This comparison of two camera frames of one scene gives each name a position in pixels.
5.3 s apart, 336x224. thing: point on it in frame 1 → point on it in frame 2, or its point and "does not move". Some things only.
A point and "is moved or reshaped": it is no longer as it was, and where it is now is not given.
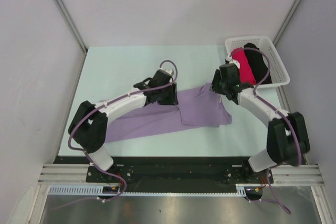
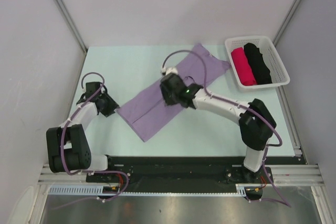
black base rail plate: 176,174 does not move
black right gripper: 214,85 → 165,93
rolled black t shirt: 257,64 does not move
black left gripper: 172,99 → 112,105
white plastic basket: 279,73 does not move
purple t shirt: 198,106 is moved or reshaped
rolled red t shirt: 247,76 does not move
